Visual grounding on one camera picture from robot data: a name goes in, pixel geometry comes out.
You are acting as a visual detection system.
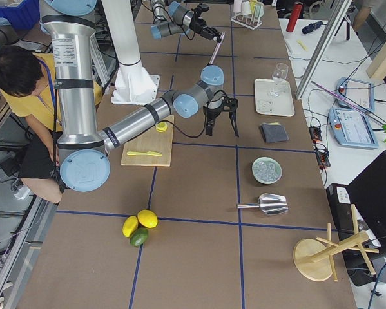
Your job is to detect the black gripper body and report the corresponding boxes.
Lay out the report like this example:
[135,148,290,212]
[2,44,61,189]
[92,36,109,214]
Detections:
[203,95,238,124]
[189,3,211,35]

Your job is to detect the steel muddler black tip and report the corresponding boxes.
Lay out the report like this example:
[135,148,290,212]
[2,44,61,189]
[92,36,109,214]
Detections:
[208,32,226,66]

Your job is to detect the yellow lemon half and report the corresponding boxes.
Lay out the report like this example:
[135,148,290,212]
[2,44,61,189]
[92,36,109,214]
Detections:
[155,122,168,133]

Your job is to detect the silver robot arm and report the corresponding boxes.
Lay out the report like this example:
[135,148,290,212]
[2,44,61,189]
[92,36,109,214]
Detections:
[41,1,238,192]
[149,1,222,43]

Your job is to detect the whole yellow lemon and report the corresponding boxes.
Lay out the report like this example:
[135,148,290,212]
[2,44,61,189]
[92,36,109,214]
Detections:
[137,209,159,229]
[122,216,139,238]

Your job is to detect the cream bear serving tray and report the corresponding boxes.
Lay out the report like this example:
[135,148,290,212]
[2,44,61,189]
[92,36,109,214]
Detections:
[254,79,295,117]

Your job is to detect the grey folded cloth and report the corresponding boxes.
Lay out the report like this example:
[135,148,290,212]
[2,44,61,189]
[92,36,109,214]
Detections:
[259,122,289,144]

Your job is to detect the clear wine glass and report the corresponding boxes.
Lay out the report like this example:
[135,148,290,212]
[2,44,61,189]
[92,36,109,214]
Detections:
[267,63,289,97]

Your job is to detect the bamboo cutting board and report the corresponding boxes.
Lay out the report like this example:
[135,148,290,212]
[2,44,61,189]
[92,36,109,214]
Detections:
[121,115,174,167]

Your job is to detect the green bowl of ice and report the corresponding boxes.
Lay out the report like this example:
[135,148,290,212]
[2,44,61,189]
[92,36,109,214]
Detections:
[251,157,282,185]

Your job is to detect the yellow plastic knife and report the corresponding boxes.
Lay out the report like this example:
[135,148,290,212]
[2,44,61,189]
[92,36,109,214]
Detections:
[126,151,162,157]

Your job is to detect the red bottle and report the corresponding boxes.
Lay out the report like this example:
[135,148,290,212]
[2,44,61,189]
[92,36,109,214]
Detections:
[285,1,304,33]

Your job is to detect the small yellow plastic tool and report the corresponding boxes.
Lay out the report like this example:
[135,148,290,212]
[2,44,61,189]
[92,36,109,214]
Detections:
[296,40,308,51]

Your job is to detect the folded dark blue umbrella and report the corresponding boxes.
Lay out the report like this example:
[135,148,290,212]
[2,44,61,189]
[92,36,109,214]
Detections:
[302,21,326,35]

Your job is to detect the steel ice scoop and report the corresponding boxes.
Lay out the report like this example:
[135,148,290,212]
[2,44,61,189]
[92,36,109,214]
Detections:
[236,193,289,216]

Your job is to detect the near blue teach pendant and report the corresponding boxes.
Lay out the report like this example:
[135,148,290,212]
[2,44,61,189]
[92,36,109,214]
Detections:
[329,108,379,149]

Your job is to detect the blue teach pendant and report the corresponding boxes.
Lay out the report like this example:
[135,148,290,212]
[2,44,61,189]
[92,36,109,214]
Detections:
[329,108,379,149]
[336,77,375,111]

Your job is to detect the far blue teach pendant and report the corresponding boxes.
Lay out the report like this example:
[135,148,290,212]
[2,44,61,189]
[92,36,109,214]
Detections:
[336,77,375,111]

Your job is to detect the green lime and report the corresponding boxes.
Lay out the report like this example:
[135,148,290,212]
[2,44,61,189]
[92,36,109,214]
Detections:
[130,227,149,247]

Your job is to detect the long metal grabber tool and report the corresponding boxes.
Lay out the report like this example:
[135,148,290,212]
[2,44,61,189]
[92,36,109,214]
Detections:
[311,81,386,142]

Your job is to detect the wooden mug tree stand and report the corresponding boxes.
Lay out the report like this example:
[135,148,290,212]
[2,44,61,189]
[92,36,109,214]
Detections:
[293,204,379,282]

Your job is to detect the black laptop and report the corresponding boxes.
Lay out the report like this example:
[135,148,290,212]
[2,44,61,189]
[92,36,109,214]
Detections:
[326,151,386,270]

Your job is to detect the blue storage bin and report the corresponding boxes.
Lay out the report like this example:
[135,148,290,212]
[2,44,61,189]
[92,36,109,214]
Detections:
[0,0,40,30]

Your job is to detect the person in yellow shirt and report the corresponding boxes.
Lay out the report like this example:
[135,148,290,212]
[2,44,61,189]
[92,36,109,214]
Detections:
[0,45,103,204]

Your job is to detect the white wire cup rack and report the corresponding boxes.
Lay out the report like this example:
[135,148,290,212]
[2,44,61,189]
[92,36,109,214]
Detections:
[231,0,264,30]

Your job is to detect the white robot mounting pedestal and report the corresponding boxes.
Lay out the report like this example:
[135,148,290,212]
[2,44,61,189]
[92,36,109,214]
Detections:
[102,0,160,105]

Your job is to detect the aluminium frame post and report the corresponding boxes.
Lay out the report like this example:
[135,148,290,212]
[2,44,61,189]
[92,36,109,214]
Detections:
[295,0,351,100]

